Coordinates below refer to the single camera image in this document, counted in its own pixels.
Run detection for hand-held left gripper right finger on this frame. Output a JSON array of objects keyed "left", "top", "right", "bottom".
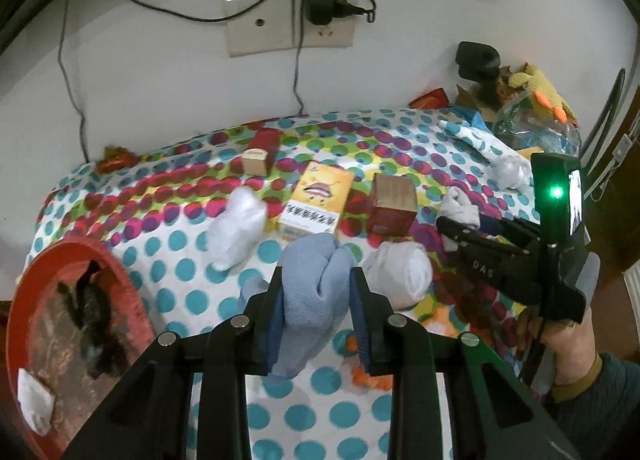
[{"left": 350, "top": 266, "right": 581, "bottom": 460}]

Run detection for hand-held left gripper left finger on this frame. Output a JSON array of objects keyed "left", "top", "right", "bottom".
[{"left": 60, "top": 265, "right": 287, "bottom": 460}]

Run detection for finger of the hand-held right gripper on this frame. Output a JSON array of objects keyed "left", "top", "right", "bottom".
[
  {"left": 436, "top": 216, "right": 496, "bottom": 255},
  {"left": 479, "top": 217, "right": 543, "bottom": 247}
]

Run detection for grey and white sock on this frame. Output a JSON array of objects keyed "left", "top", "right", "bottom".
[{"left": 437, "top": 186, "right": 482, "bottom": 251}]

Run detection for light blue sock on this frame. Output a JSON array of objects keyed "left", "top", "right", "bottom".
[{"left": 240, "top": 233, "right": 363, "bottom": 381}]

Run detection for red and gold box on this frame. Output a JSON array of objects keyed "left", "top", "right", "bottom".
[{"left": 369, "top": 174, "right": 417, "bottom": 238}]

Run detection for red plastic basin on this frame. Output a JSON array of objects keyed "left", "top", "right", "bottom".
[{"left": 7, "top": 240, "right": 161, "bottom": 458}]

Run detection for person's right forearm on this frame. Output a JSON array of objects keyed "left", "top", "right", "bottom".
[{"left": 550, "top": 351, "right": 640, "bottom": 460}]

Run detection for person's right hand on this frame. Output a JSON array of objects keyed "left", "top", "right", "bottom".
[{"left": 515, "top": 305, "right": 599, "bottom": 386}]

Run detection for crumpled white plastic bag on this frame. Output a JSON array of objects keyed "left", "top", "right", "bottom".
[
  {"left": 207, "top": 186, "right": 268, "bottom": 271},
  {"left": 492, "top": 152, "right": 532, "bottom": 189}
]

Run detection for rolled white sock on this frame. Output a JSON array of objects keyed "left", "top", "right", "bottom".
[{"left": 362, "top": 241, "right": 433, "bottom": 311}]

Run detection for clear plastic bag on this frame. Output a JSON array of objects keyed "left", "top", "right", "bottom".
[{"left": 492, "top": 90, "right": 583, "bottom": 161}]

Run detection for blue plastic bag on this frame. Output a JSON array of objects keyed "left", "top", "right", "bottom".
[{"left": 452, "top": 104, "right": 488, "bottom": 128}]

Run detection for brown cardboard piece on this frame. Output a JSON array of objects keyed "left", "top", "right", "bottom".
[{"left": 454, "top": 84, "right": 501, "bottom": 115}]

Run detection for red packet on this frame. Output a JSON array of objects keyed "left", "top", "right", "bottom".
[{"left": 409, "top": 88, "right": 449, "bottom": 109}]

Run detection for polka dot tablecloth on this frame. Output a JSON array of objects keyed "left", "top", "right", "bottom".
[{"left": 27, "top": 107, "right": 583, "bottom": 460}]

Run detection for yellow crochet toy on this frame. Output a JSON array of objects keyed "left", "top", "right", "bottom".
[{"left": 507, "top": 62, "right": 578, "bottom": 123}]

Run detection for brown crinkled bag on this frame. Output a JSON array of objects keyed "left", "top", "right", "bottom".
[{"left": 495, "top": 67, "right": 521, "bottom": 95}]

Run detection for small red box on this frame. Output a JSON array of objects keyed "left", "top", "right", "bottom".
[{"left": 243, "top": 129, "right": 279, "bottom": 175}]

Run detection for dark sock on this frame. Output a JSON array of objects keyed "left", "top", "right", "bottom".
[{"left": 57, "top": 262, "right": 131, "bottom": 381}]

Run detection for red candy wrapper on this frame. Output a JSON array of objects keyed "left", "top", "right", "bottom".
[{"left": 96, "top": 146, "right": 138, "bottom": 173}]

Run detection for black plug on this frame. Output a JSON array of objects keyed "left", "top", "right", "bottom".
[{"left": 334, "top": 0, "right": 377, "bottom": 24}]

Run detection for flat white sock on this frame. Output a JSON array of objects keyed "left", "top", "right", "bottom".
[{"left": 17, "top": 369, "right": 56, "bottom": 436}]

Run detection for black clamp mount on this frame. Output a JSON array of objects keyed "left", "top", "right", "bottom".
[{"left": 456, "top": 41, "right": 501, "bottom": 100}]

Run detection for white power wall socket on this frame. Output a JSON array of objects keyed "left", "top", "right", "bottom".
[{"left": 292, "top": 0, "right": 357, "bottom": 49}]

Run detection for hanging black adapter cable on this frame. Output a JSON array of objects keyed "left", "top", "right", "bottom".
[{"left": 292, "top": 22, "right": 307, "bottom": 115}]

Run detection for white coaxial wall socket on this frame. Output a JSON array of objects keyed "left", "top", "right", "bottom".
[{"left": 222, "top": 0, "right": 294, "bottom": 58}]

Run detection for thin black cable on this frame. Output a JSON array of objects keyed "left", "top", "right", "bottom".
[{"left": 57, "top": 0, "right": 91, "bottom": 163}]

